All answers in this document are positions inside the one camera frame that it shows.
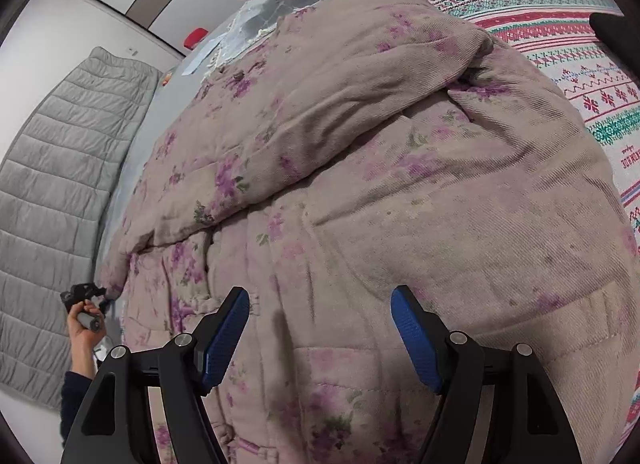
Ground light blue paper strip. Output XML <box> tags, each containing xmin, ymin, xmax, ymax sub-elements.
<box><xmin>181</xmin><ymin>38</ymin><xmax>222</xmax><ymax>77</ymax></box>

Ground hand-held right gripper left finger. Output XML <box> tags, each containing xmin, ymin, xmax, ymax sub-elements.
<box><xmin>60</xmin><ymin>287</ymin><xmax>251</xmax><ymax>464</ymax></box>

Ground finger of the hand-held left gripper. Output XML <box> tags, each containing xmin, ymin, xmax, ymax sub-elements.
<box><xmin>98</xmin><ymin>285</ymin><xmax>122</xmax><ymax>312</ymax></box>

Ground grey quilted mat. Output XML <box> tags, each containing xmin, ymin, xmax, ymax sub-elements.
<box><xmin>0</xmin><ymin>47</ymin><xmax>166</xmax><ymax>411</ymax></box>

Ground black object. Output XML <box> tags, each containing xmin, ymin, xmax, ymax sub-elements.
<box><xmin>588</xmin><ymin>11</ymin><xmax>640</xmax><ymax>48</ymax></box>

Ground person's left forearm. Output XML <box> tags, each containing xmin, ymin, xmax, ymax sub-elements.
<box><xmin>60</xmin><ymin>356</ymin><xmax>98</xmax><ymax>451</ymax></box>

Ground floral padded jacket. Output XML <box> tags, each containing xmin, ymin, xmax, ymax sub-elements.
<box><xmin>96</xmin><ymin>0</ymin><xmax>640</xmax><ymax>464</ymax></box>

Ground red object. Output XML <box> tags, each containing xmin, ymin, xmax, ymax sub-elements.
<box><xmin>183</xmin><ymin>27</ymin><xmax>209</xmax><ymax>50</ymax></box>

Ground grey fringed cloth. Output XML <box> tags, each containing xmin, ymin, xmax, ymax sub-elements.
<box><xmin>201</xmin><ymin>0</ymin><xmax>363</xmax><ymax>79</ymax></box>

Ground person's left hand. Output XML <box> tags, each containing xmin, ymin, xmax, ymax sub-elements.
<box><xmin>66</xmin><ymin>300</ymin><xmax>107</xmax><ymax>362</ymax></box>

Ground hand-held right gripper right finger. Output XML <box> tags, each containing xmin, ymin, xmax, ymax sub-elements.
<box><xmin>390</xmin><ymin>285</ymin><xmax>583</xmax><ymax>464</ymax></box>

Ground red green patterned blanket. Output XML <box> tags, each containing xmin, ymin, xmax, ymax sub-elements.
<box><xmin>360</xmin><ymin>0</ymin><xmax>640</xmax><ymax>405</ymax></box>

